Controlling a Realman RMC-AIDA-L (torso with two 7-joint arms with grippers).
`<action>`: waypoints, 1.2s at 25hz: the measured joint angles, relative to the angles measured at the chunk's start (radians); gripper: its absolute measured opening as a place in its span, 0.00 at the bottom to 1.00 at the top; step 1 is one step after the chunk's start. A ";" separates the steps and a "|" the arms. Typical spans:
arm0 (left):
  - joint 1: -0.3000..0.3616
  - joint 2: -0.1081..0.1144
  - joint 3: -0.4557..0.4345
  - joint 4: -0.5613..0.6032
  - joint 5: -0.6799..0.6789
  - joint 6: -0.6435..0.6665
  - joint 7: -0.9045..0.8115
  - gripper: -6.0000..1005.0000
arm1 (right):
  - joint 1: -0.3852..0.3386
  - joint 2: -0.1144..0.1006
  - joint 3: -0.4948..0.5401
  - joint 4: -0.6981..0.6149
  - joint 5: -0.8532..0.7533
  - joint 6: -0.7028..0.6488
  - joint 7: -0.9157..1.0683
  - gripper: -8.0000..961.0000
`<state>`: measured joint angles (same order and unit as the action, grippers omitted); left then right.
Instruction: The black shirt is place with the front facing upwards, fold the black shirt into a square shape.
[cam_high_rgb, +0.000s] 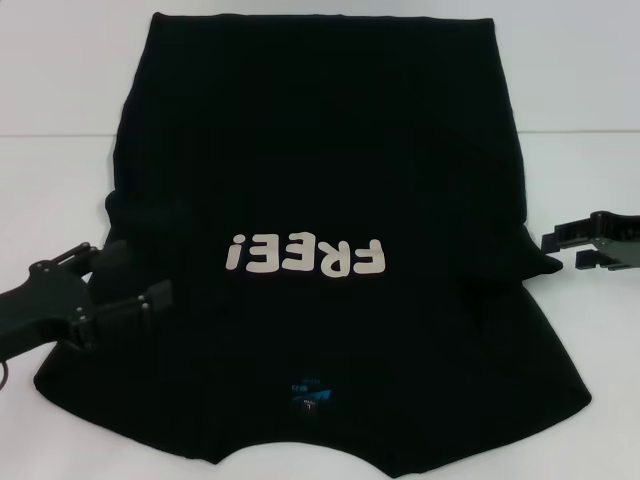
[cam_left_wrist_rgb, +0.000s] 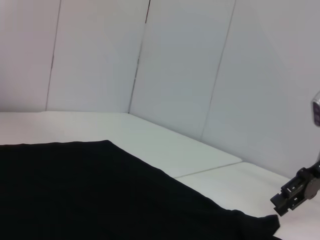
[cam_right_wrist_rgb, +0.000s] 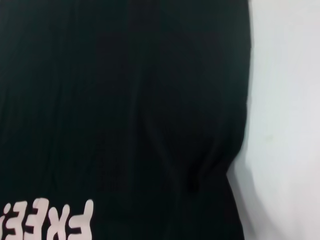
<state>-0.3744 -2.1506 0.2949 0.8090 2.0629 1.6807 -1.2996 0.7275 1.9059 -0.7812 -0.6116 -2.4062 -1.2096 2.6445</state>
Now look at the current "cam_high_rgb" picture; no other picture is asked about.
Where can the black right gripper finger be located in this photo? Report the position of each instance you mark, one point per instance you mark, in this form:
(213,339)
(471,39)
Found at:
(567,236)
(592,260)

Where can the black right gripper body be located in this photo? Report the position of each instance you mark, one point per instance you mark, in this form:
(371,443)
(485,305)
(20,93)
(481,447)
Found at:
(625,240)

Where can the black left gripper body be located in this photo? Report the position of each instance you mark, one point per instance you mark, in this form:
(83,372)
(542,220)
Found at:
(45,305)

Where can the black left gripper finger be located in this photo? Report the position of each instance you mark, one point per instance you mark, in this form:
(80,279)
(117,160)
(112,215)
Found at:
(112,260)
(125,312)

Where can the black t-shirt with FREE print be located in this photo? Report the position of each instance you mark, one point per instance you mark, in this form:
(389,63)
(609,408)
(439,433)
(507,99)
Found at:
(310,150)

